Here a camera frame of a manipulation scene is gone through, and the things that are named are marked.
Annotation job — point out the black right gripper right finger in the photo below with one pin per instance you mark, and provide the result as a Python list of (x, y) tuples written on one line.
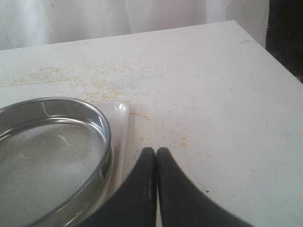
[(182, 204)]

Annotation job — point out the round steel mesh sieve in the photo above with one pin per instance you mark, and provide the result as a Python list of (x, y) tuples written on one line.
[(55, 156)]

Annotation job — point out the white plastic tray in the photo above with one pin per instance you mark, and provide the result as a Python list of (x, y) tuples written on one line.
[(117, 115)]

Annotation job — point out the white backdrop curtain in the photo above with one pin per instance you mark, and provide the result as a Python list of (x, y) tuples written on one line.
[(26, 23)]

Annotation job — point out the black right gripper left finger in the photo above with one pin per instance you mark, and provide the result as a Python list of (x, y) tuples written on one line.
[(134, 204)]

